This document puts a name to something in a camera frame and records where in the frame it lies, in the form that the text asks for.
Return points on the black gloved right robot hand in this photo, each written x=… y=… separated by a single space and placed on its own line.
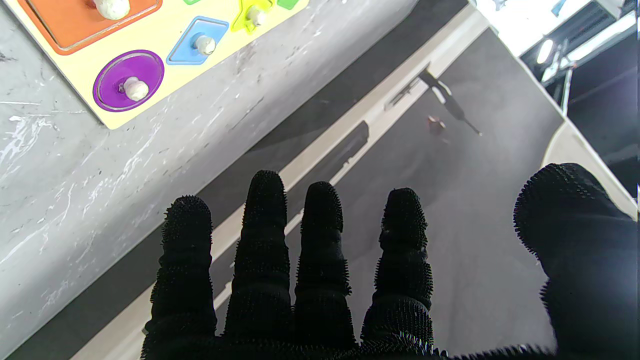
x=320 y=285

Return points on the yellow wooden shape puzzle board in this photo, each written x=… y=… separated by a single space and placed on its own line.
x=170 y=75

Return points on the blue diamond puzzle piece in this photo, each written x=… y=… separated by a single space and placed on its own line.
x=185 y=52

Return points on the yellow star puzzle piece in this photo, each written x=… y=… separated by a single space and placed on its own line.
x=242 y=20

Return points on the green pentagon puzzle piece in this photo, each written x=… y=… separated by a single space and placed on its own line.
x=287 y=4

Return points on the purple circle puzzle piece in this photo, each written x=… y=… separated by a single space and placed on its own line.
x=112 y=80

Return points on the green hexagon puzzle piece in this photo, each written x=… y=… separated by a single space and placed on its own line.
x=191 y=2

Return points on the orange rectangle puzzle piece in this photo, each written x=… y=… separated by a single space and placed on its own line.
x=65 y=25

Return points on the light wooden shelf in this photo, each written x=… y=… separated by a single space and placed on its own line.
x=310 y=150

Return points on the red wine glass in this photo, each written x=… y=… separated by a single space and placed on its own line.
x=435 y=125

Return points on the dark wine bottle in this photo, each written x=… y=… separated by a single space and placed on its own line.
x=452 y=102

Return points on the light wooden side panel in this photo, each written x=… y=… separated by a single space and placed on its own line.
x=570 y=145

